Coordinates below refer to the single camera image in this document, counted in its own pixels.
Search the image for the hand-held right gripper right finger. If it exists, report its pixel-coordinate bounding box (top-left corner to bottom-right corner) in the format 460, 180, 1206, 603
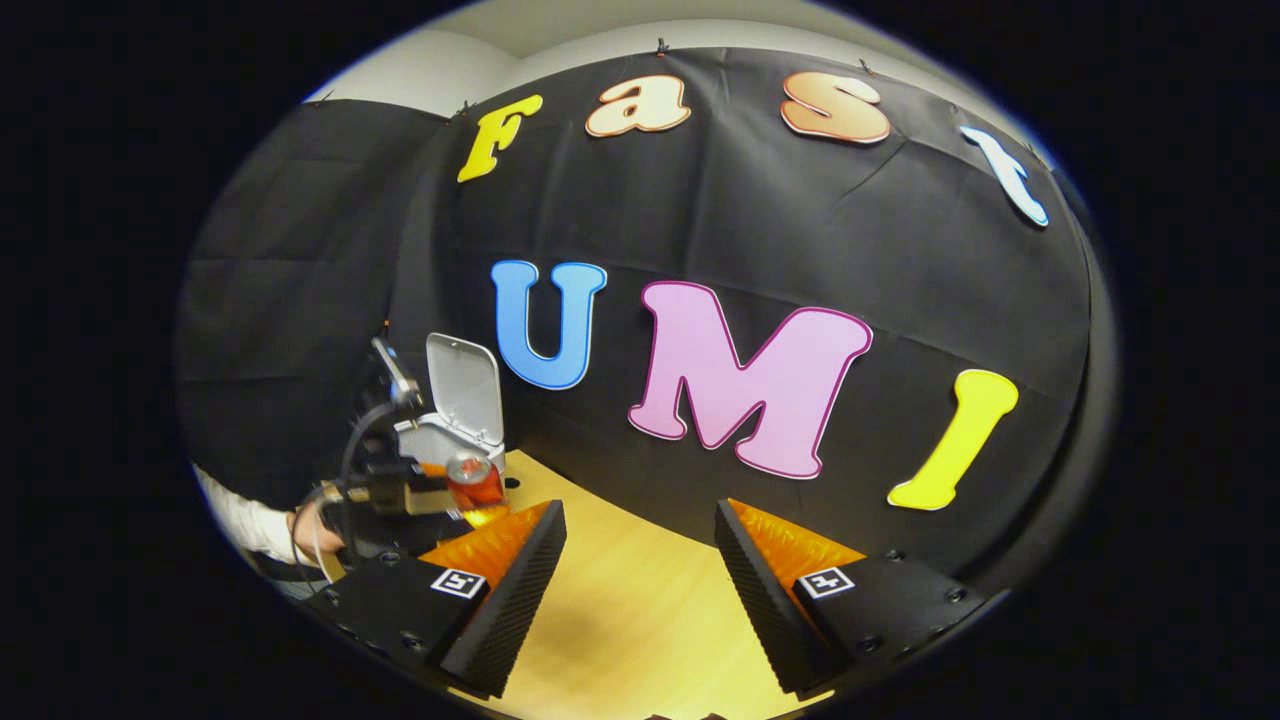
713, 497, 986, 698

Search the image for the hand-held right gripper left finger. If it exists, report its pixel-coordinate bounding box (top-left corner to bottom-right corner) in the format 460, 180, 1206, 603
305, 498, 568, 701

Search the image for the red pop can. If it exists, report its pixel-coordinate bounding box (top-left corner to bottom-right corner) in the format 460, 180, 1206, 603
445, 452, 507, 513

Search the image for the white desktop garbage bin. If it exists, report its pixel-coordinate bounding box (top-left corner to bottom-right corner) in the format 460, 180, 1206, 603
395, 332, 508, 476

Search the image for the wooden desktop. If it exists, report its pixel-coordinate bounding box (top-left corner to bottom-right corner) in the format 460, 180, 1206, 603
320, 450, 836, 720

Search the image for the black backdrop cloth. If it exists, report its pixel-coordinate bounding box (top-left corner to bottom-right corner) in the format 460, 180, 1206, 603
175, 45, 1101, 591

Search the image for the thin gripper cable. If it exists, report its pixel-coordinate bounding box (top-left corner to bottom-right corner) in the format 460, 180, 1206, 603
288, 398, 403, 583

